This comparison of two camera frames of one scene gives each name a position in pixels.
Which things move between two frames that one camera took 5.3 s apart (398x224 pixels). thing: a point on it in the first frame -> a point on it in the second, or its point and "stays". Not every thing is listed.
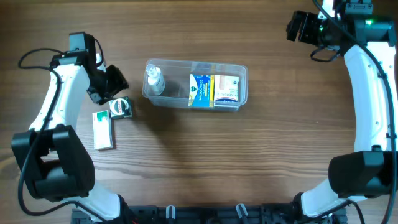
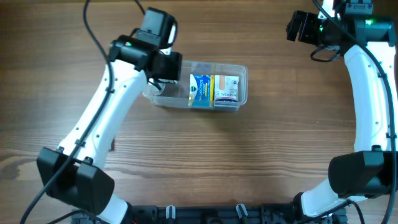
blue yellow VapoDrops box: x=201 y=90 stays
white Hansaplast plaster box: x=226 y=90 stays
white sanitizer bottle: x=155 y=83 stays
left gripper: x=109 y=84 -> x=169 y=66
